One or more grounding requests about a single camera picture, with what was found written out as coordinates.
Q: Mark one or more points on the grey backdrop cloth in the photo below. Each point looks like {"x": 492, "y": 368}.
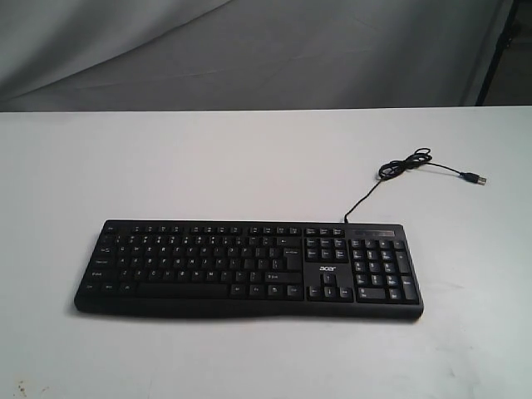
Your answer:
{"x": 245, "y": 55}

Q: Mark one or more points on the black acer keyboard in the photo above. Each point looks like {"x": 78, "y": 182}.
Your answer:
{"x": 250, "y": 269}

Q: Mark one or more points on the black stand pole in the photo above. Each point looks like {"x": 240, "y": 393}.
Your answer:
{"x": 510, "y": 31}

